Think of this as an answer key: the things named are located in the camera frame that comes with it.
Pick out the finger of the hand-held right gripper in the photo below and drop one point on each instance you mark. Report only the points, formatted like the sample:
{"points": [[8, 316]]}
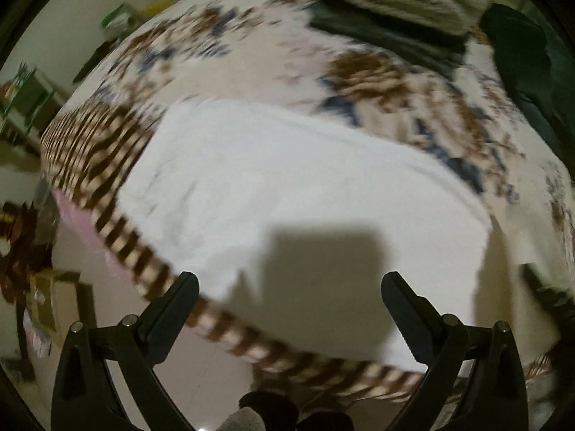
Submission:
{"points": [[550, 296]]}

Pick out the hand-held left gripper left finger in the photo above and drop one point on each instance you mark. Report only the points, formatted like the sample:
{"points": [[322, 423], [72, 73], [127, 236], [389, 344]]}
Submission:
{"points": [[177, 298]]}

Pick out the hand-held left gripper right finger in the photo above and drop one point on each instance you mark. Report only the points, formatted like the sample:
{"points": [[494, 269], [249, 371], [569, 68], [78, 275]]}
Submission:
{"points": [[402, 301]]}

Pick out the white pants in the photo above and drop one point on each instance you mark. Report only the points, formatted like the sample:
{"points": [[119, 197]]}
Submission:
{"points": [[278, 179]]}

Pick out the pink mattress sheet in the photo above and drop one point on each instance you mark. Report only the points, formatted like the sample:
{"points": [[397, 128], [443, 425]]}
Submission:
{"points": [[85, 229]]}

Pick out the cardboard box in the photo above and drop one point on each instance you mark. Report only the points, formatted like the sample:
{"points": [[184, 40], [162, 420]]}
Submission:
{"points": [[58, 305]]}

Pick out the white sock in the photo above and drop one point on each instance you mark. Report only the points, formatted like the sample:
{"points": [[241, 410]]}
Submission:
{"points": [[242, 420]]}

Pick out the dark slipper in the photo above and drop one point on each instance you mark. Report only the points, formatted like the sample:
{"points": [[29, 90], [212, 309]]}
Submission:
{"points": [[269, 406]]}

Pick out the dark green cloth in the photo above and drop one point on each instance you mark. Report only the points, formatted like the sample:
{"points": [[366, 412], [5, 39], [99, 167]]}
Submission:
{"points": [[534, 67]]}

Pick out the green framed shelf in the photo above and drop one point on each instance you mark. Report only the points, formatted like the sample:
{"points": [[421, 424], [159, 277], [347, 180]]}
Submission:
{"points": [[27, 94]]}

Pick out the floral brown striped bedsheet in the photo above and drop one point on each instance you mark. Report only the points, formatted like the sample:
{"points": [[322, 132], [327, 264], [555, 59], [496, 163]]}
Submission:
{"points": [[251, 54]]}

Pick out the dark green folded garment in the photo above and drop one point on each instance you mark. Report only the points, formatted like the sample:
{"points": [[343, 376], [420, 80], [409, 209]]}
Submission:
{"points": [[395, 36]]}

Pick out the green box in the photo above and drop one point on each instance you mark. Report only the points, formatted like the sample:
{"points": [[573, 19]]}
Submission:
{"points": [[117, 18]]}

